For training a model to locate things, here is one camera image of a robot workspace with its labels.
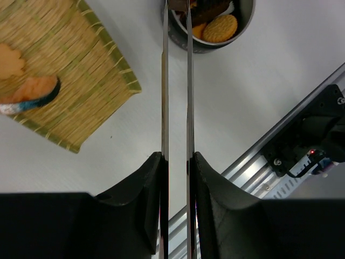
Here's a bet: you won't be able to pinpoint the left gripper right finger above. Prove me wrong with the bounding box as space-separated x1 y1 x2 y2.
194 153 344 258

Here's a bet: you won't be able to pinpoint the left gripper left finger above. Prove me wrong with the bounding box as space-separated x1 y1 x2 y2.
1 152 163 258

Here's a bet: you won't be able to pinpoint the metal tongs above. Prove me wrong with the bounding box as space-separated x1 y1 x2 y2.
160 12 198 258

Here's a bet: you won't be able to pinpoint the salmon slice toy food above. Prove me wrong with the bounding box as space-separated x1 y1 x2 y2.
1 76 61 115

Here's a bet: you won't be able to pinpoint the orange fish shaped cake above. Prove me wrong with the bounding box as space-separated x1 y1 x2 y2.
192 23 207 39

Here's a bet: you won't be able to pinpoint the brown chocolate stick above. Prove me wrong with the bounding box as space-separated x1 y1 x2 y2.
168 0 188 12

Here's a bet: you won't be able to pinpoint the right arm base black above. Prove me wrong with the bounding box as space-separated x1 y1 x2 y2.
261 84 344 178

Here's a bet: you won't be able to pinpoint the round steel lunch box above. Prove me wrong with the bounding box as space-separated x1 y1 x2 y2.
161 0 256 54

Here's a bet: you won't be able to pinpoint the bamboo woven tray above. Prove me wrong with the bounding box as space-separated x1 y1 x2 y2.
1 1 141 153

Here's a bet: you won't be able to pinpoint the pale orange flower cracker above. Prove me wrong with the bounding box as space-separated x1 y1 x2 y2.
0 43 25 80

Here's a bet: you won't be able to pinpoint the aluminium rail frame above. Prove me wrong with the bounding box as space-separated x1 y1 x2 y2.
167 62 345 259

